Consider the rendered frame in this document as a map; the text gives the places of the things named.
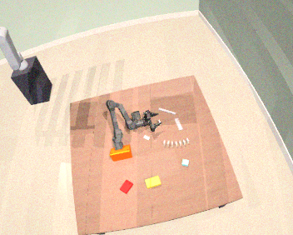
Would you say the white flat bar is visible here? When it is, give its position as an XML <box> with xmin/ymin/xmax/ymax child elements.
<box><xmin>175</xmin><ymin>118</ymin><xmax>182</xmax><ymax>131</ymax></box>

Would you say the yellow flat block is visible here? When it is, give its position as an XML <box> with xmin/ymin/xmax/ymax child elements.
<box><xmin>145</xmin><ymin>176</ymin><xmax>161</xmax><ymax>189</ymax></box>

